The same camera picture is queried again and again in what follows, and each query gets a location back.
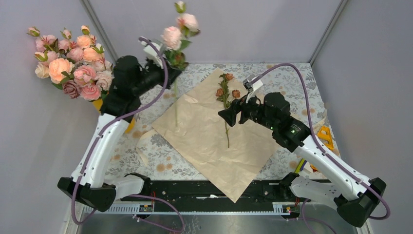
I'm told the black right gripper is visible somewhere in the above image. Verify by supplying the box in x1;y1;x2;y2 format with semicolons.
218;89;277;130

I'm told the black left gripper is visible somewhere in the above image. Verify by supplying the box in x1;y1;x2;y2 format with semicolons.
133;56;183;96

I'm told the brown orange rose stem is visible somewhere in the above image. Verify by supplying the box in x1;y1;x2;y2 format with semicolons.
215;73;241;148

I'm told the orange paper bouquet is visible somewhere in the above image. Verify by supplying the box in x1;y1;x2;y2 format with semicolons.
152;69;279;202

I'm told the cream printed ribbon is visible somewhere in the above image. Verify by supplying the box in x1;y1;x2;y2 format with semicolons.
132;129;158;168

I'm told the dark mauve rose stem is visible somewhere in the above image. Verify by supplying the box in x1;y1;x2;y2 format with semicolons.
62;80;80;99

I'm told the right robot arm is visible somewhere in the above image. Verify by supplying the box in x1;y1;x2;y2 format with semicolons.
218;93;387;228

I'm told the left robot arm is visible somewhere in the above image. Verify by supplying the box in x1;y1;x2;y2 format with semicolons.
57;56;165;212

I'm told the yellow vase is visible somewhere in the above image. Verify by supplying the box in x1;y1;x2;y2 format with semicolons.
92;99;135;134

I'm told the pink rose bunch in vase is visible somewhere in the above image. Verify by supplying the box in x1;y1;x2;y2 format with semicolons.
27;25;113;102

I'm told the floral patterned table mat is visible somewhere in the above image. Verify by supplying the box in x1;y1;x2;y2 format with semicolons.
106;63;348;181

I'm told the yellow triangular plastic toy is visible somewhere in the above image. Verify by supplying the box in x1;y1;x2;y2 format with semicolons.
313;125;335;151

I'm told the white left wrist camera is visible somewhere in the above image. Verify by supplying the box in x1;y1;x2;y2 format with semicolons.
141;40;166;69

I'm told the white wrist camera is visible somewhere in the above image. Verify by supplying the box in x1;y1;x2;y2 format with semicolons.
141;40;166;69
243;75;263;103

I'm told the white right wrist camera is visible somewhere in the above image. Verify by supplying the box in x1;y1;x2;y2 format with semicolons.
243;75;263;103

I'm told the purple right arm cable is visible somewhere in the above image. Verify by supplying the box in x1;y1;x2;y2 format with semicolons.
244;63;391;234

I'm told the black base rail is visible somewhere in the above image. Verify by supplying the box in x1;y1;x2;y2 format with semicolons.
121;179;310;213

